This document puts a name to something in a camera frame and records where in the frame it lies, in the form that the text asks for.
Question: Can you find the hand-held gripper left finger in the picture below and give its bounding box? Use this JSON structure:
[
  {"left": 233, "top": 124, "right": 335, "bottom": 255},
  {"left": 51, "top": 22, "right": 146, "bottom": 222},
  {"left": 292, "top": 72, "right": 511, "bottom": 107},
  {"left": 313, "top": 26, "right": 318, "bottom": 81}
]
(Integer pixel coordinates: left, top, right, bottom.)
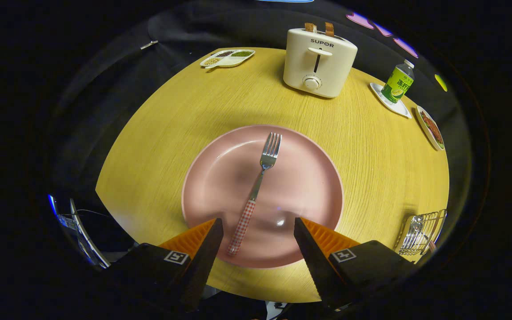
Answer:
[{"left": 105, "top": 218, "right": 224, "bottom": 312}]

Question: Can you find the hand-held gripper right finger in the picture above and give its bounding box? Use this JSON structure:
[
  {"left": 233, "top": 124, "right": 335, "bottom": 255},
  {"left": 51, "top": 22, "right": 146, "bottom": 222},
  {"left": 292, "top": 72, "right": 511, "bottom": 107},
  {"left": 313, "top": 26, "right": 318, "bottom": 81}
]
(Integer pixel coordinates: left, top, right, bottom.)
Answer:
[{"left": 294, "top": 217, "right": 416, "bottom": 309}]

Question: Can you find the fork with checkered handle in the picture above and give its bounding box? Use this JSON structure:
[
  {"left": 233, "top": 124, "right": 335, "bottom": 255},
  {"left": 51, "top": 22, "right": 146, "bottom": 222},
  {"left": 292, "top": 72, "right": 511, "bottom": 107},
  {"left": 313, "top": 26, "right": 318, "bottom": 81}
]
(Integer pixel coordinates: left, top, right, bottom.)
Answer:
[{"left": 227, "top": 132, "right": 283, "bottom": 256}]

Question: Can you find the pink plate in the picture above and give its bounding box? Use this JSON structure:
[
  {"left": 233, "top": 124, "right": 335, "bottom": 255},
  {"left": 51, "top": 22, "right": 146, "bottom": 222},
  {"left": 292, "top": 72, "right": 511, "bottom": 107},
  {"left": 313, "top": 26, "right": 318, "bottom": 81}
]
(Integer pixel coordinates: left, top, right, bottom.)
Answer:
[{"left": 181, "top": 124, "right": 344, "bottom": 269}]

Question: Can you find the white plate with food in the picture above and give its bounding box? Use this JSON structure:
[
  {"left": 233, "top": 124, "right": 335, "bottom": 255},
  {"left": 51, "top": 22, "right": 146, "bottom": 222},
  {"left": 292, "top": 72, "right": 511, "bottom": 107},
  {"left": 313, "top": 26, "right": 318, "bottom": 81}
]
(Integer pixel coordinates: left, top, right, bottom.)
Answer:
[{"left": 416, "top": 105, "right": 446, "bottom": 151}]

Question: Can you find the white coaster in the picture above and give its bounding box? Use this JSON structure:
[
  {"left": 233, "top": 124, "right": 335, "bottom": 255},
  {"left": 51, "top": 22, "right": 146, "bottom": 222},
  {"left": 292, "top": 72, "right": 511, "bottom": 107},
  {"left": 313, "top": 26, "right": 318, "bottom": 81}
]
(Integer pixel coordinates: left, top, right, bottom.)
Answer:
[{"left": 369, "top": 83, "right": 412, "bottom": 119}]

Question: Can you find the brown meat piece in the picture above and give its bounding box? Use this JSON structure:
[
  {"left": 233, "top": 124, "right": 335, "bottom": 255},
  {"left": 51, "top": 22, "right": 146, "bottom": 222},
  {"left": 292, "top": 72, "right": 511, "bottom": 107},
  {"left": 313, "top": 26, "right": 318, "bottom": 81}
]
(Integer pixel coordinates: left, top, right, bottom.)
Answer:
[{"left": 420, "top": 111, "right": 443, "bottom": 144}]

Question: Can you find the green label drink bottle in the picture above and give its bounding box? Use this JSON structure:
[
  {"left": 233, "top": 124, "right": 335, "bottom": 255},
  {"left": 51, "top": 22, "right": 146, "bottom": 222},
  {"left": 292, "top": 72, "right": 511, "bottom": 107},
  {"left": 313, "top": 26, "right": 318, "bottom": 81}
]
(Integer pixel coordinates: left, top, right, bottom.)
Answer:
[{"left": 380, "top": 60, "right": 415, "bottom": 104}]

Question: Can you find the white toaster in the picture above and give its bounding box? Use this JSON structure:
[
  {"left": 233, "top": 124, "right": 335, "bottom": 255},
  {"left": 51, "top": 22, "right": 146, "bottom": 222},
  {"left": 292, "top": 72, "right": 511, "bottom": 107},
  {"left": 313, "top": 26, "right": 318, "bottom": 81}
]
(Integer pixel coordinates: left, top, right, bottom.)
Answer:
[{"left": 283, "top": 28, "right": 358, "bottom": 99}]

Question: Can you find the white divided condiment dish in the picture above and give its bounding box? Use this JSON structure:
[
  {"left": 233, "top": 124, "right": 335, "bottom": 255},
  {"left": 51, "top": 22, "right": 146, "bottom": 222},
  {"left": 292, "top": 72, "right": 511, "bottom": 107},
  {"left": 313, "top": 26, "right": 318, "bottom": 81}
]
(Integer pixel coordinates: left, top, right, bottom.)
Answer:
[{"left": 200, "top": 49, "right": 256, "bottom": 69}]

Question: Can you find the metal wire drainer basket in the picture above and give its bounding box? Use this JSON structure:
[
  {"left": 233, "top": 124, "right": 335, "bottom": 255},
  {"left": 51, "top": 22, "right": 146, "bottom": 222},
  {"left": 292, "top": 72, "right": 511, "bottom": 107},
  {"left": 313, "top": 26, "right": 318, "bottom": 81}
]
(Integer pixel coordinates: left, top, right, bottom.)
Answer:
[{"left": 394, "top": 209, "right": 448, "bottom": 256}]

